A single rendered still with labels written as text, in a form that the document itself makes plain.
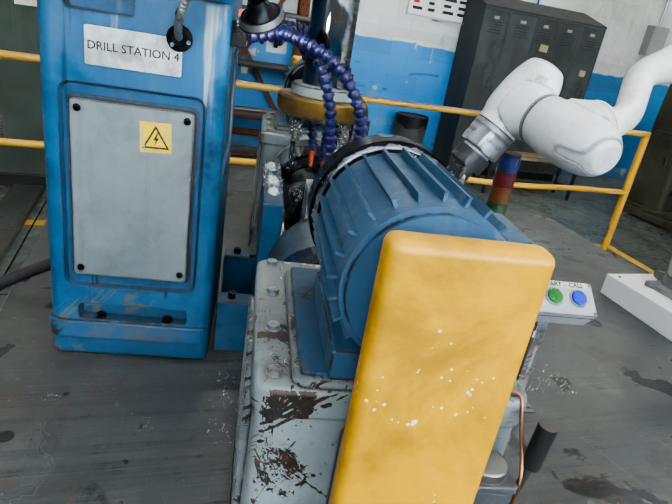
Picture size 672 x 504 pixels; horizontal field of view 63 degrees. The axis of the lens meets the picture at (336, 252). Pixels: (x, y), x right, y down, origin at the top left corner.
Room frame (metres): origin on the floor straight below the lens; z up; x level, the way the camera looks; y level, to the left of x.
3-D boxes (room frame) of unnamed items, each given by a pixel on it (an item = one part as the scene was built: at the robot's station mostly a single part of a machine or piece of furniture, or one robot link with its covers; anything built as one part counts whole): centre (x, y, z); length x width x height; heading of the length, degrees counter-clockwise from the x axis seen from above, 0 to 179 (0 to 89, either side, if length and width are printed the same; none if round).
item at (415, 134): (6.53, -0.61, 0.30); 0.39 x 0.39 x 0.60
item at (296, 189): (1.48, 0.10, 1.04); 0.41 x 0.25 x 0.25; 10
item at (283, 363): (0.57, -0.07, 0.99); 0.35 x 0.31 x 0.37; 10
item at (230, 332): (1.12, 0.19, 0.97); 0.30 x 0.11 x 0.34; 10
